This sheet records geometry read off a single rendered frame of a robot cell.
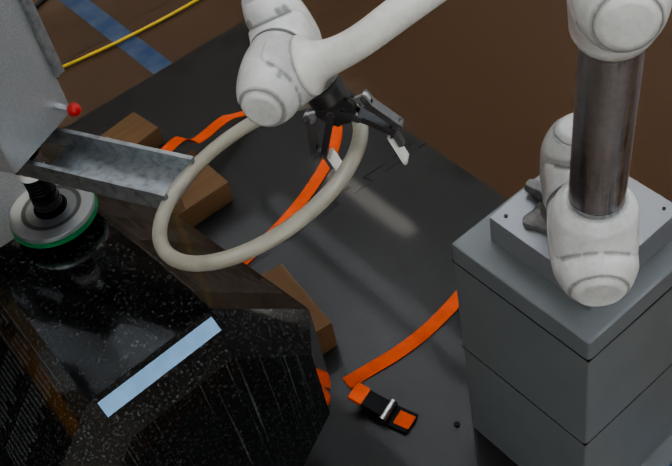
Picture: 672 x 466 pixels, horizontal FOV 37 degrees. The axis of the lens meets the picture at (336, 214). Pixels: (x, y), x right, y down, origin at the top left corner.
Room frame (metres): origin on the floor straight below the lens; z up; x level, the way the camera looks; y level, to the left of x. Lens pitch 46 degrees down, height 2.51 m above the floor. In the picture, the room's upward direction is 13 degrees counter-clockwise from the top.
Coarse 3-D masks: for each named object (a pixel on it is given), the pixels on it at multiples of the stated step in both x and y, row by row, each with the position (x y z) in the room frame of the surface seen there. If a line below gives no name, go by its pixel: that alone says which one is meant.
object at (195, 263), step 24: (216, 144) 1.63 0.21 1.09; (360, 144) 1.36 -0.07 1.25; (192, 168) 1.59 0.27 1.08; (168, 192) 1.53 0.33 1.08; (336, 192) 1.26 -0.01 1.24; (168, 216) 1.47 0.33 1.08; (312, 216) 1.23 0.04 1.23; (264, 240) 1.21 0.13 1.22; (168, 264) 1.30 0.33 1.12; (192, 264) 1.24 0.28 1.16; (216, 264) 1.22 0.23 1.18
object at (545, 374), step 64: (512, 256) 1.38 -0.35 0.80; (512, 320) 1.30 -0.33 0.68; (576, 320) 1.18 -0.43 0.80; (640, 320) 1.20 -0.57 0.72; (512, 384) 1.31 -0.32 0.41; (576, 384) 1.14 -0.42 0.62; (640, 384) 1.21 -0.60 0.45; (512, 448) 1.32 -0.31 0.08; (576, 448) 1.14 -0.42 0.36; (640, 448) 1.22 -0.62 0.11
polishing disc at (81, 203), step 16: (64, 192) 1.86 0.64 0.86; (80, 192) 1.84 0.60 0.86; (16, 208) 1.84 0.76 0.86; (32, 208) 1.83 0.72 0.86; (80, 208) 1.79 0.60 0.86; (16, 224) 1.79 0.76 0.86; (32, 224) 1.77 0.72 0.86; (48, 224) 1.76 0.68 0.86; (64, 224) 1.75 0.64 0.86; (80, 224) 1.74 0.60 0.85; (32, 240) 1.72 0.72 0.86; (48, 240) 1.71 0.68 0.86
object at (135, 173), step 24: (72, 144) 1.79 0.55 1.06; (96, 144) 1.74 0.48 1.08; (120, 144) 1.70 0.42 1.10; (24, 168) 1.73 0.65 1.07; (48, 168) 1.68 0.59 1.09; (72, 168) 1.71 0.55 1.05; (96, 168) 1.69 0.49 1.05; (120, 168) 1.67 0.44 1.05; (144, 168) 1.65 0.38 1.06; (168, 168) 1.64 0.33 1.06; (96, 192) 1.62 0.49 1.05; (120, 192) 1.57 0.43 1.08; (144, 192) 1.53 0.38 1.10
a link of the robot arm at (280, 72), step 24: (408, 0) 1.30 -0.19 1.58; (432, 0) 1.30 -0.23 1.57; (360, 24) 1.28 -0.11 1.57; (384, 24) 1.28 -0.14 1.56; (408, 24) 1.29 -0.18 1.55; (264, 48) 1.30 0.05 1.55; (288, 48) 1.28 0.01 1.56; (312, 48) 1.28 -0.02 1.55; (336, 48) 1.26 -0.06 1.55; (360, 48) 1.25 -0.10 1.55; (240, 72) 1.28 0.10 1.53; (264, 72) 1.25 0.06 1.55; (288, 72) 1.25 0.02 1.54; (312, 72) 1.25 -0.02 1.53; (336, 72) 1.25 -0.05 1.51; (240, 96) 1.24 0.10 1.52; (264, 96) 1.21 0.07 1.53; (288, 96) 1.22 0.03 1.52; (312, 96) 1.25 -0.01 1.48; (264, 120) 1.21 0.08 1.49
